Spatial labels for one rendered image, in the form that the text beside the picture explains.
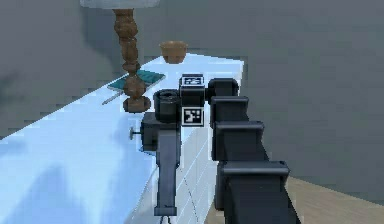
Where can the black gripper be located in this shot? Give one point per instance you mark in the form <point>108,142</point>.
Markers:
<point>167,140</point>

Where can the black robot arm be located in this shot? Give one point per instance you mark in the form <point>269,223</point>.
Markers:
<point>248,186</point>

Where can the grey thin pen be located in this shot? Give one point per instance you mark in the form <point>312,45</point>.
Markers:
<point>112,98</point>

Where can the teal flat card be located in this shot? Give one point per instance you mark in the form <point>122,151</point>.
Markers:
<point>151,77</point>

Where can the white chest of drawers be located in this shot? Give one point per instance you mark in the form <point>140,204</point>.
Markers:
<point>76,160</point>

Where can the brown wooden table lamp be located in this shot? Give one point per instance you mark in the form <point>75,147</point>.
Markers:
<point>130,50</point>

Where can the brown bowl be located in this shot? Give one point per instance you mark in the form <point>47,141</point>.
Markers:
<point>173,51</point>

